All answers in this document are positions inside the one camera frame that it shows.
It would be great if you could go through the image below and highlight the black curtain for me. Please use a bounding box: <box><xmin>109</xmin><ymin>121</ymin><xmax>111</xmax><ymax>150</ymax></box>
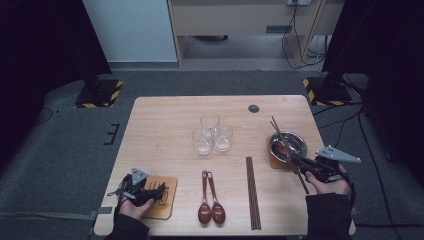
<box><xmin>321</xmin><ymin>0</ymin><xmax>424</xmax><ymax>188</ymax></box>
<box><xmin>0</xmin><ymin>0</ymin><xmax>113</xmax><ymax>168</ymax></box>

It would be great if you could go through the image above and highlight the long black floor cable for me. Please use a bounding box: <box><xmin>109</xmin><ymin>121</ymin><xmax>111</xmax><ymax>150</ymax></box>
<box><xmin>358</xmin><ymin>109</ymin><xmax>401</xmax><ymax>240</ymax></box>

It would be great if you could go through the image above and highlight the white cables bundle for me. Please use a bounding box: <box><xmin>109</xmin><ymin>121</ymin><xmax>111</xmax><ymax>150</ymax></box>
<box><xmin>306</xmin><ymin>34</ymin><xmax>329</xmax><ymax>73</ymax></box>

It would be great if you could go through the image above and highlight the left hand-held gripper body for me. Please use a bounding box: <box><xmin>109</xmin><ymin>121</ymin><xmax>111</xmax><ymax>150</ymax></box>
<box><xmin>118</xmin><ymin>167</ymin><xmax>155</xmax><ymax>207</ymax></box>

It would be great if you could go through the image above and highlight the square wooden coaster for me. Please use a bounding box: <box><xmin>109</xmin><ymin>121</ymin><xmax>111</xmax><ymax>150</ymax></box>
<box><xmin>265</xmin><ymin>135</ymin><xmax>309</xmax><ymax>170</ymax></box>
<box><xmin>143</xmin><ymin>175</ymin><xmax>179</xmax><ymax>220</ymax></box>

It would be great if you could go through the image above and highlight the long grey floor tape strip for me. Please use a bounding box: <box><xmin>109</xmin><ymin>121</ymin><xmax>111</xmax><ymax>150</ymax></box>
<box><xmin>0</xmin><ymin>207</ymin><xmax>113</xmax><ymax>222</ymax></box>

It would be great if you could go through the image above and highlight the light wooden desk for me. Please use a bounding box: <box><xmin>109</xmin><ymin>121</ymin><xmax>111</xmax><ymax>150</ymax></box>
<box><xmin>166</xmin><ymin>0</ymin><xmax>346</xmax><ymax>68</ymax></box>

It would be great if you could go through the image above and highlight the clear glass cup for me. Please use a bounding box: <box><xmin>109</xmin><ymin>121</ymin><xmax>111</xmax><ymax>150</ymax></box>
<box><xmin>191</xmin><ymin>128</ymin><xmax>214</xmax><ymax>156</ymax></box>
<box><xmin>213</xmin><ymin>124</ymin><xmax>234</xmax><ymax>153</ymax></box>
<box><xmin>199</xmin><ymin>113</ymin><xmax>221</xmax><ymax>138</ymax></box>

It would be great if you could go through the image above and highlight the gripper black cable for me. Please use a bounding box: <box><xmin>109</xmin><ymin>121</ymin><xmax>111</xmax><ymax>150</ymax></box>
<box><xmin>107</xmin><ymin>188</ymin><xmax>129</xmax><ymax>218</ymax></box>
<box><xmin>343</xmin><ymin>173</ymin><xmax>357</xmax><ymax>218</ymax></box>

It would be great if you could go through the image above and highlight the stainless steel bowl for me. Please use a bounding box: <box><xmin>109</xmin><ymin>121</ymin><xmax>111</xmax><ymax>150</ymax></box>
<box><xmin>269</xmin><ymin>130</ymin><xmax>308</xmax><ymax>164</ymax></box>

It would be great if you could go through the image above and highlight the red-brown wooden spoon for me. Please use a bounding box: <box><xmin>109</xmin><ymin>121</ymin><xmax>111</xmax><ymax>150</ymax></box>
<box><xmin>197</xmin><ymin>169</ymin><xmax>213</xmax><ymax>225</ymax></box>
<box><xmin>206</xmin><ymin>171</ymin><xmax>227</xmax><ymax>225</ymax></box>
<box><xmin>272</xmin><ymin>141</ymin><xmax>301</xmax><ymax>160</ymax></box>

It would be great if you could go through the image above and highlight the bundle of wooden chopsticks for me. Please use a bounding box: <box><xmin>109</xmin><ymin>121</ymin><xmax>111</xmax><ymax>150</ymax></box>
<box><xmin>245</xmin><ymin>156</ymin><xmax>262</xmax><ymax>231</ymax></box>

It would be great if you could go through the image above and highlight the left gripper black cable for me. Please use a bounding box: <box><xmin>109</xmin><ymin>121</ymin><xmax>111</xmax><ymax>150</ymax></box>
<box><xmin>107</xmin><ymin>188</ymin><xmax>129</xmax><ymax>218</ymax></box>

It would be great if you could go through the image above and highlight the person's right hand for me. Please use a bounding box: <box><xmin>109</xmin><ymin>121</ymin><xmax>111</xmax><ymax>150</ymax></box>
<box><xmin>306</xmin><ymin>165</ymin><xmax>352</xmax><ymax>196</ymax></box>

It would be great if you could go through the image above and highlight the person's left hand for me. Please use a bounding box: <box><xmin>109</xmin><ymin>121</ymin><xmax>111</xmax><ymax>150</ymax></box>
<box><xmin>119</xmin><ymin>197</ymin><xmax>155</xmax><ymax>219</ymax></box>

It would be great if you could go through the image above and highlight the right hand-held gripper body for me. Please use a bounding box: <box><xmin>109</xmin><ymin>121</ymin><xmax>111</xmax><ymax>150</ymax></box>
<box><xmin>304</xmin><ymin>144</ymin><xmax>362</xmax><ymax>183</ymax></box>

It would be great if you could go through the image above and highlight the thin black floor cable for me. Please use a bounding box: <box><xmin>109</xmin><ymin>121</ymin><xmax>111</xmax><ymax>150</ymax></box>
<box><xmin>33</xmin><ymin>107</ymin><xmax>59</xmax><ymax>127</ymax></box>

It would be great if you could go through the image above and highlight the black hanging cable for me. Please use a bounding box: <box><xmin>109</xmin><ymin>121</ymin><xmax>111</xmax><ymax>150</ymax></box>
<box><xmin>281</xmin><ymin>4</ymin><xmax>326</xmax><ymax>70</ymax></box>

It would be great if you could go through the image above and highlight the single brown chopstick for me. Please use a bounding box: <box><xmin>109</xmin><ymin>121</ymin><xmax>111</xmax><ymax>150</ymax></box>
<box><xmin>271</xmin><ymin>115</ymin><xmax>310</xmax><ymax>195</ymax></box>
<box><xmin>269</xmin><ymin>121</ymin><xmax>296</xmax><ymax>164</ymax></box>

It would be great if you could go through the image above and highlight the white cabinet panel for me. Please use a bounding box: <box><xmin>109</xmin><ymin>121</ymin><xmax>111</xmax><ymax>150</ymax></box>
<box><xmin>82</xmin><ymin>0</ymin><xmax>178</xmax><ymax>63</ymax></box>

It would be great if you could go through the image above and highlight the black stand base striped edge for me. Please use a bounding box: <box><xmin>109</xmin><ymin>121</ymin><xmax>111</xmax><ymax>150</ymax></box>
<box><xmin>302</xmin><ymin>75</ymin><xmax>354</xmax><ymax>107</ymax></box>
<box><xmin>74</xmin><ymin>74</ymin><xmax>124</xmax><ymax>109</ymax></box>

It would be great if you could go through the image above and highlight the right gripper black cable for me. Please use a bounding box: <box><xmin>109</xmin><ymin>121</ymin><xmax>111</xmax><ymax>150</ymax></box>
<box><xmin>343</xmin><ymin>173</ymin><xmax>357</xmax><ymax>218</ymax></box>

